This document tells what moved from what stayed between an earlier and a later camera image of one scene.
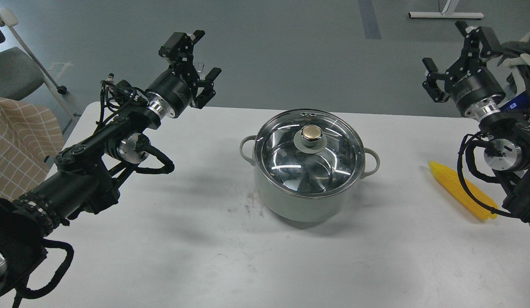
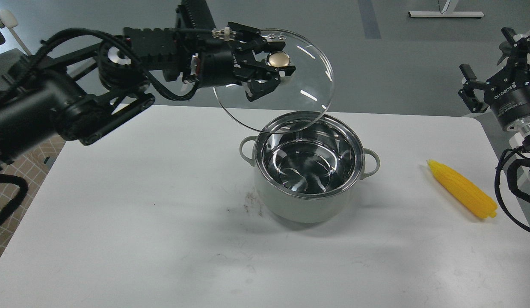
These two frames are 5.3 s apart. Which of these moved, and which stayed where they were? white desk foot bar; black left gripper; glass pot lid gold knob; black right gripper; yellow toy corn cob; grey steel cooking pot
Moved: black left gripper; glass pot lid gold knob; black right gripper
Stayed: grey steel cooking pot; white desk foot bar; yellow toy corn cob
